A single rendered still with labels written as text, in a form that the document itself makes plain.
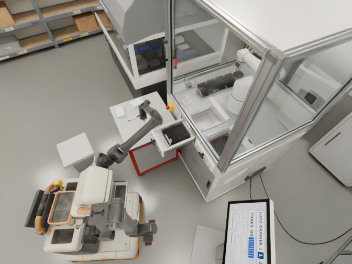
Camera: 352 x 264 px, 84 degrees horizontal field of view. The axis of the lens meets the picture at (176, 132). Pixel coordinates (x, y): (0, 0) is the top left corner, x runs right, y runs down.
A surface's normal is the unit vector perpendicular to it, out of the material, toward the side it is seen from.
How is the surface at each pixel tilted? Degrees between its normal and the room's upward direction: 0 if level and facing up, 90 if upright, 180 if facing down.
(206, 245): 3
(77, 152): 0
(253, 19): 0
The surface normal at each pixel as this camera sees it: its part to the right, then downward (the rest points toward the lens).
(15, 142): 0.01, -0.57
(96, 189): 0.68, -0.44
